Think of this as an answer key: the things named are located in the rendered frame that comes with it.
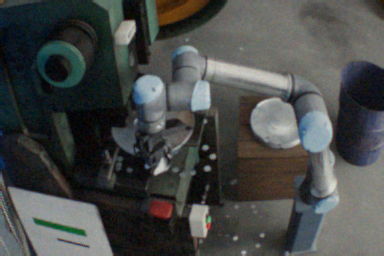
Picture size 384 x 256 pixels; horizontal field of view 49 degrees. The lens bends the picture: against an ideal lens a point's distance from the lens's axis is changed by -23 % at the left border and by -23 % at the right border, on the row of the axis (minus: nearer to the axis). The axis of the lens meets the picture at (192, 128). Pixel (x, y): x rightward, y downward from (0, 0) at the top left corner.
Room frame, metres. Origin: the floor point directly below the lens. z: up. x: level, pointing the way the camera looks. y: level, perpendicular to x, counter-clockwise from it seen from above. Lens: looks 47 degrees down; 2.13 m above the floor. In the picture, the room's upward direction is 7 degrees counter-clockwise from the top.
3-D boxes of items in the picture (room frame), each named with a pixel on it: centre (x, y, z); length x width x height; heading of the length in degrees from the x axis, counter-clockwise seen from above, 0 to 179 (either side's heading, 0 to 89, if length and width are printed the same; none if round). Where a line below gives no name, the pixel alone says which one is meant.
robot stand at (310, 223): (1.14, -0.48, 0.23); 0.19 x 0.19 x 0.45; 83
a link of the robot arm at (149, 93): (1.02, 0.10, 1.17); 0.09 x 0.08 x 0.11; 88
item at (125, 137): (1.30, 0.13, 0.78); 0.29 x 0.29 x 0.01
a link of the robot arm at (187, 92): (1.04, 0.00, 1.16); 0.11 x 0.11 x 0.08; 88
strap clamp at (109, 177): (1.17, 0.30, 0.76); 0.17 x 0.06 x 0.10; 164
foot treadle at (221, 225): (1.30, 0.13, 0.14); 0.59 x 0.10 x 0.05; 74
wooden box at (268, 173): (1.62, -0.41, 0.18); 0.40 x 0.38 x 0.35; 80
